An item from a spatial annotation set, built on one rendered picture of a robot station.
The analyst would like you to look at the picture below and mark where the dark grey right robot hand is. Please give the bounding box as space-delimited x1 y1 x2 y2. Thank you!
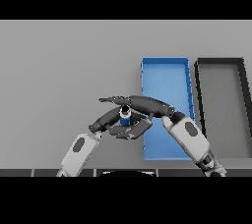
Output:
98 94 188 140

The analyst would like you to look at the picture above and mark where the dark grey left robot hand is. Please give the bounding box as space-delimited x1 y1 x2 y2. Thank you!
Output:
88 105 139 137

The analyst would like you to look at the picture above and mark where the blue pipe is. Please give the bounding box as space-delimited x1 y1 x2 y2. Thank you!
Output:
119 104 133 127

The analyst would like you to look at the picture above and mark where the blue bin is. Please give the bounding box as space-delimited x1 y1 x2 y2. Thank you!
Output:
140 56 197 161

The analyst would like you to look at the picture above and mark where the dark grey bin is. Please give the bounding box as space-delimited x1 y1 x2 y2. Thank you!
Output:
194 57 252 159

